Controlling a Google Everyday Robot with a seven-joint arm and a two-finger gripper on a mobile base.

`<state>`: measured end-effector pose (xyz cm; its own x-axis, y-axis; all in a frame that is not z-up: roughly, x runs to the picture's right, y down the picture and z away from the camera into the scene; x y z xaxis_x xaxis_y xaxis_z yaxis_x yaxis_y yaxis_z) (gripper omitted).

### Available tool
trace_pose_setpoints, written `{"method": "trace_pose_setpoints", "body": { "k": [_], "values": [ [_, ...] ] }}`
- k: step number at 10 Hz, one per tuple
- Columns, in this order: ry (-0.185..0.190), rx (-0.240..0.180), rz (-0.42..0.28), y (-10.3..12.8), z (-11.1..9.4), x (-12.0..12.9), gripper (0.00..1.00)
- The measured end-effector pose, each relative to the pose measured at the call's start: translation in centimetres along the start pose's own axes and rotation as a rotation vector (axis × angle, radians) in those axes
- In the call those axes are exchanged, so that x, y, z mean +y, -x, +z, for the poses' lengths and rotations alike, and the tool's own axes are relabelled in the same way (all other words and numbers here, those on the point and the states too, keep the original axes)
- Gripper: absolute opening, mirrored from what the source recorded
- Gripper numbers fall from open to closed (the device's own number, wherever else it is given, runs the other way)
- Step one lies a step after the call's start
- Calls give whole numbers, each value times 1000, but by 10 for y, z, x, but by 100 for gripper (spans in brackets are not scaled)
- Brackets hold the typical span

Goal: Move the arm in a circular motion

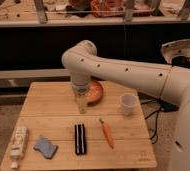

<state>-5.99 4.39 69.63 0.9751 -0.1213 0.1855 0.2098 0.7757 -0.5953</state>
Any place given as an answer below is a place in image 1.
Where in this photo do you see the orange toy carrot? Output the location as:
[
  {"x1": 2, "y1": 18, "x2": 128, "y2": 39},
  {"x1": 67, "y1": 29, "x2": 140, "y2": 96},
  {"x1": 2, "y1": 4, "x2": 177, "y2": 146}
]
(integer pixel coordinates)
[{"x1": 99, "y1": 119, "x2": 114, "y2": 148}]

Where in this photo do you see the black power adapter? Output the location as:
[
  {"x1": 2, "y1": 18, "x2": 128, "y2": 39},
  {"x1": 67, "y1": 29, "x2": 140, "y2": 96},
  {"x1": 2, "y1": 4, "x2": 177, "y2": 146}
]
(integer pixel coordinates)
[{"x1": 160, "y1": 101, "x2": 178, "y2": 112}]

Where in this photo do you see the black rectangular brush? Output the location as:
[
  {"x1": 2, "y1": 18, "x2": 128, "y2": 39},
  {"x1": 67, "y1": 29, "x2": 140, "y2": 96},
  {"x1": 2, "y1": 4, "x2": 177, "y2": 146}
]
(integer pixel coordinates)
[{"x1": 74, "y1": 124, "x2": 87, "y2": 155}]

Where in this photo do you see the white plastic bottle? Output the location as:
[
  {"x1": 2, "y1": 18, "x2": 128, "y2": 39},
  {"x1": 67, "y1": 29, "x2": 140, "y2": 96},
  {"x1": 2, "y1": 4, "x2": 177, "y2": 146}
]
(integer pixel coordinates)
[{"x1": 10, "y1": 126, "x2": 28, "y2": 171}]

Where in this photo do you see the black cable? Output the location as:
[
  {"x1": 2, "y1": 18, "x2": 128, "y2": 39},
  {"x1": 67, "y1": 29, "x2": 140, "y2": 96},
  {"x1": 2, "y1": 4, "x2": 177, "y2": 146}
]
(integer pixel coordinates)
[{"x1": 140, "y1": 98, "x2": 165, "y2": 145}]

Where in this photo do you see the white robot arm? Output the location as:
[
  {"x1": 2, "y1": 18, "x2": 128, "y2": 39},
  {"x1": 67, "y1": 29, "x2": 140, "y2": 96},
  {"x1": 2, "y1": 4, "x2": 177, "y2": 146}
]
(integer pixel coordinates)
[{"x1": 62, "y1": 40, "x2": 190, "y2": 171}]

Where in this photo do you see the blue sponge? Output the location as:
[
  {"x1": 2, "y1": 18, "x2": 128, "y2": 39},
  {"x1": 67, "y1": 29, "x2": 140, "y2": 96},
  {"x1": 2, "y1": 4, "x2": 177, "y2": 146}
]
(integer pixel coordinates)
[{"x1": 33, "y1": 137, "x2": 58, "y2": 160}]

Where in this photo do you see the wooden folding table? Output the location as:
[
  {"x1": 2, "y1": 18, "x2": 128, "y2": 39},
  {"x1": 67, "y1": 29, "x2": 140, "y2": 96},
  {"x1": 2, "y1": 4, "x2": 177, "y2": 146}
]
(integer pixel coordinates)
[{"x1": 0, "y1": 80, "x2": 158, "y2": 171}]

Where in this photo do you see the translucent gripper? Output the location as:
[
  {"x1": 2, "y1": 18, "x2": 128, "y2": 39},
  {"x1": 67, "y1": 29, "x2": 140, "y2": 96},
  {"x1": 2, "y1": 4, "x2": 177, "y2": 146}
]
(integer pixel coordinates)
[{"x1": 72, "y1": 84, "x2": 90, "y2": 114}]

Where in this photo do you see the clear plastic cup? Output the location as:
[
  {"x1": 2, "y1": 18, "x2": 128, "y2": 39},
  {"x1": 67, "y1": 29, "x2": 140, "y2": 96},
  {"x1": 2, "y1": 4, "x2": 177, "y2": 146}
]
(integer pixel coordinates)
[{"x1": 120, "y1": 93, "x2": 137, "y2": 116}]

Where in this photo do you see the orange wooden bowl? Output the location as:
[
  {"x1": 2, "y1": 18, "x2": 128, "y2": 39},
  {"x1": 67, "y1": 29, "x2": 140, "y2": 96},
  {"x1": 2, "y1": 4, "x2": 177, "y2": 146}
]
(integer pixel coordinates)
[{"x1": 87, "y1": 80, "x2": 103, "y2": 103}]

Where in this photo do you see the silver robot base dome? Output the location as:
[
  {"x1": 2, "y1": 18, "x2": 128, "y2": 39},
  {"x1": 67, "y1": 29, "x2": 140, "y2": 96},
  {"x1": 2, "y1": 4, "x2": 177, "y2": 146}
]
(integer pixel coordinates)
[{"x1": 161, "y1": 39, "x2": 190, "y2": 64}]

